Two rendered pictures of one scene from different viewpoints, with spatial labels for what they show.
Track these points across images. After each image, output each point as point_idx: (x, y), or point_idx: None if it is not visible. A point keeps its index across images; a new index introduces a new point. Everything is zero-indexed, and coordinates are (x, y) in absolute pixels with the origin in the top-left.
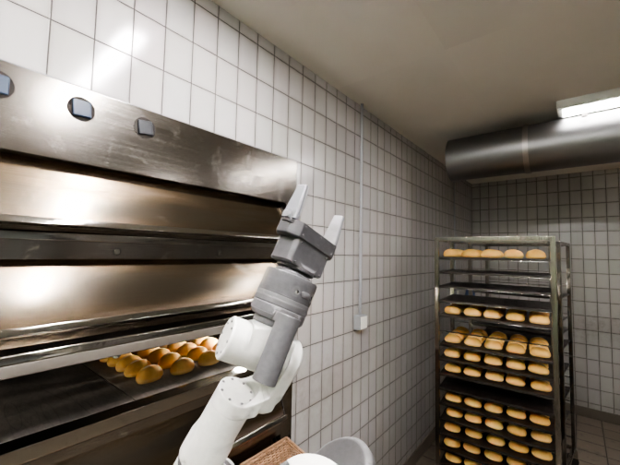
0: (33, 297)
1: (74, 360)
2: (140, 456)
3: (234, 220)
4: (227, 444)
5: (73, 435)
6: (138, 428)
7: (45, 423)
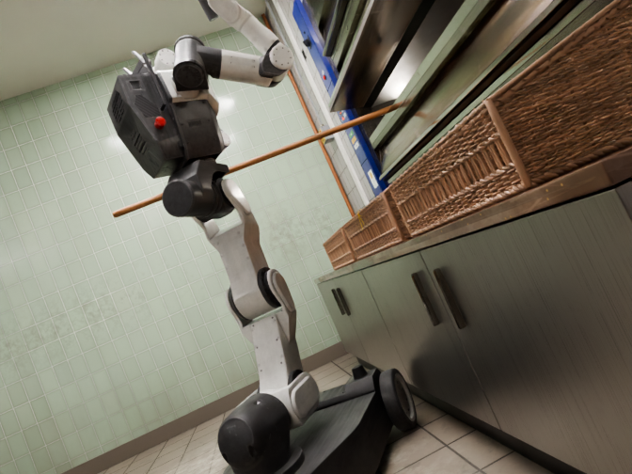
0: None
1: (371, 1)
2: (485, 45)
3: None
4: (251, 41)
5: (441, 39)
6: (469, 23)
7: None
